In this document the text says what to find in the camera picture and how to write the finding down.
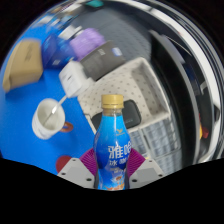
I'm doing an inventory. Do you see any grey small-parts drawer cabinet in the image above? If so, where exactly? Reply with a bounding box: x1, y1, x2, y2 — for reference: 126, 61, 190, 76
139, 116, 184, 158
128, 128, 158, 164

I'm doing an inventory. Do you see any white dotted open tray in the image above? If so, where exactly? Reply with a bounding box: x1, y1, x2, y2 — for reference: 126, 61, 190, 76
78, 56, 172, 134

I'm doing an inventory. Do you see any dark grey upright box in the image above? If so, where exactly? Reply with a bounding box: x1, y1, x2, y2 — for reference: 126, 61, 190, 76
79, 39, 126, 82

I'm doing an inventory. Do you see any white box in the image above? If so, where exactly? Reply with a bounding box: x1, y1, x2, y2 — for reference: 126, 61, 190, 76
58, 59, 93, 99

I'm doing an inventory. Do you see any black rounded case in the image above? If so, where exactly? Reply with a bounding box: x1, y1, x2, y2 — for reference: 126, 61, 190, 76
91, 99, 141, 132

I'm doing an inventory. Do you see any metal spoon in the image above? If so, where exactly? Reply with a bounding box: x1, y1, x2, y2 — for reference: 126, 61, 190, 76
43, 95, 68, 126

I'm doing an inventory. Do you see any white mug with face print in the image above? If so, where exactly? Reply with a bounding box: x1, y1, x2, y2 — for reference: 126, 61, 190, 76
31, 98, 74, 140

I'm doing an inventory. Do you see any blue printed box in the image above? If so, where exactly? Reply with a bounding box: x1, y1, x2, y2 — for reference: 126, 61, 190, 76
41, 33, 73, 69

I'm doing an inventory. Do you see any flat round red coaster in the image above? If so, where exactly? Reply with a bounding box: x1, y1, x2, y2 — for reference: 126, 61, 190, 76
55, 155, 73, 174

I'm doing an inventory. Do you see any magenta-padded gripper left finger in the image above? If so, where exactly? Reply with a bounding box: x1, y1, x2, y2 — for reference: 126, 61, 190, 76
57, 148, 99, 189

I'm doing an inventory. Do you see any black shelf unit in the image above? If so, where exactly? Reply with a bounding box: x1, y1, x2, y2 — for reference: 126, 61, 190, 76
148, 28, 221, 161

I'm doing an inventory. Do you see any blue drink bottle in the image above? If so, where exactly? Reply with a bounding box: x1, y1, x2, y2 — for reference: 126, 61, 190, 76
93, 93, 133, 191

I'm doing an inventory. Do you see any purple plastic bag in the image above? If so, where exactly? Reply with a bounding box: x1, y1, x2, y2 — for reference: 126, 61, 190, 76
68, 27, 107, 62

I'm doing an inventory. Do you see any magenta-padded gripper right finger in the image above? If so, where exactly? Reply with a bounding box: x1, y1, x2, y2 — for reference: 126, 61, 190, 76
128, 148, 165, 190

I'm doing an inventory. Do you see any brown cardboard box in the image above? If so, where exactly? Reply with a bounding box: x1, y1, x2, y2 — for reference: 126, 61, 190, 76
2, 38, 44, 93

